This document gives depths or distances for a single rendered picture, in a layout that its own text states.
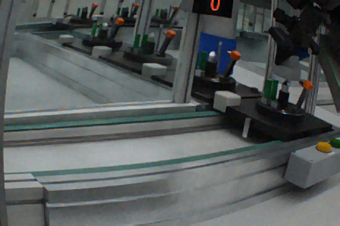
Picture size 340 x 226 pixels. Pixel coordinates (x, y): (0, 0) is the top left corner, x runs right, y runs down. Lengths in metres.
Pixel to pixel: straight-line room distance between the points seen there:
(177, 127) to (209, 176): 0.32
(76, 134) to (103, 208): 0.30
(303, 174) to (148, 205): 0.35
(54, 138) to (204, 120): 0.38
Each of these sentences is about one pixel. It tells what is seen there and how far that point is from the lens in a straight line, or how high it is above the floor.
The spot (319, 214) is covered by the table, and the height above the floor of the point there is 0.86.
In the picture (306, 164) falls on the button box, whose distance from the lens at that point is 1.02.
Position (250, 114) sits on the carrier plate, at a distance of 1.22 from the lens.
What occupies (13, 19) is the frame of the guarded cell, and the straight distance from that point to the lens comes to 0.55.
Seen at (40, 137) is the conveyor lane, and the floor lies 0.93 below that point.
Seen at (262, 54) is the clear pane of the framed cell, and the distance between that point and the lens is 2.43.
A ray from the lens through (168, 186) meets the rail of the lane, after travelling 0.82.
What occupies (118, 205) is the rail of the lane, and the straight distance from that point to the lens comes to 0.77.
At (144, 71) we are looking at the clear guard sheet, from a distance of 1.16.
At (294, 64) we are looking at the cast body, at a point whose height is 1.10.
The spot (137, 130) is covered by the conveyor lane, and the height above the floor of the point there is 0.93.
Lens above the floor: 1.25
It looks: 15 degrees down
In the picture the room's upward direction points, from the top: 10 degrees clockwise
